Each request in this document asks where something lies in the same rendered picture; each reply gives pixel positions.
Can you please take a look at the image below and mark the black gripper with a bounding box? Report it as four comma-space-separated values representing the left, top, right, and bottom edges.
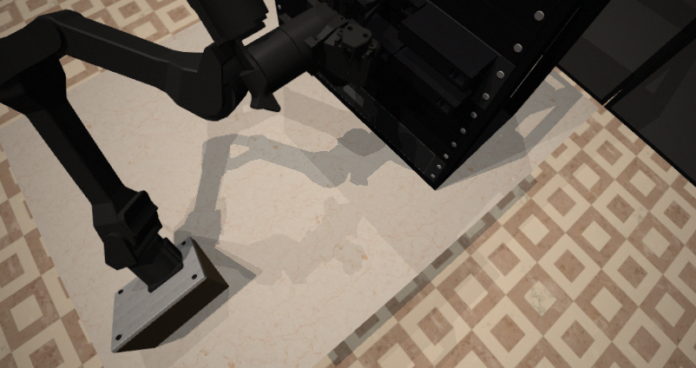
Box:
276, 0, 386, 87

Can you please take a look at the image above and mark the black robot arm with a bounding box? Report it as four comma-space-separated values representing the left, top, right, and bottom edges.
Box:
0, 0, 381, 293

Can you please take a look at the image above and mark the black server rack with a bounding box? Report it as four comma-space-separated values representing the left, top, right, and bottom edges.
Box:
314, 0, 611, 190

